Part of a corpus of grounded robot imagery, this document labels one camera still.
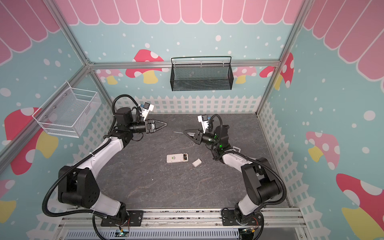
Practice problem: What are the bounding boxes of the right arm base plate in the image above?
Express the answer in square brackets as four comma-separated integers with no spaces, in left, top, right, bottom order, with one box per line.
[221,208,264,226]

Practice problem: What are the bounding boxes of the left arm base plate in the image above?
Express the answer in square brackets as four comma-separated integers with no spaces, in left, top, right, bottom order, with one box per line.
[101,210,144,227]

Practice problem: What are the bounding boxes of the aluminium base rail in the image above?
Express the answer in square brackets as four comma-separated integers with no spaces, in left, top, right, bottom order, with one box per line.
[53,207,311,240]

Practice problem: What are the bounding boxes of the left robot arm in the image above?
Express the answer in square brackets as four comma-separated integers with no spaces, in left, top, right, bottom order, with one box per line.
[42,94,167,225]

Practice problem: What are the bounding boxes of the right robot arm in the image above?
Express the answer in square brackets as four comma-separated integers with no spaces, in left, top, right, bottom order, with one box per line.
[183,114,287,225]

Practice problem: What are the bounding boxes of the black mesh wall basket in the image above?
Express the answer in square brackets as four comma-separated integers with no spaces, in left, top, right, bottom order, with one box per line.
[170,56,234,92]

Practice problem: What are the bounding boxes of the white mesh wall basket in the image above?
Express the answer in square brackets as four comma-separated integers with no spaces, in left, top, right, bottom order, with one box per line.
[32,82,102,138]

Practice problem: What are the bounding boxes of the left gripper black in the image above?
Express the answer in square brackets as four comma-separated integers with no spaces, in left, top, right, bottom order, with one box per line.
[128,118,168,134]

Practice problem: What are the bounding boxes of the white remote control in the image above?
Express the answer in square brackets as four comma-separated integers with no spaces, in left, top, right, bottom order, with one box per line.
[166,154,189,164]
[233,146,241,153]

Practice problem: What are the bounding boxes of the white slotted cable duct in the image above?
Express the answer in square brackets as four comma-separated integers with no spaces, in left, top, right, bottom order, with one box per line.
[64,229,241,240]

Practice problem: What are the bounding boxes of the white battery cover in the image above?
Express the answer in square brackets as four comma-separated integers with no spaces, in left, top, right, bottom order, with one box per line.
[192,159,202,168]

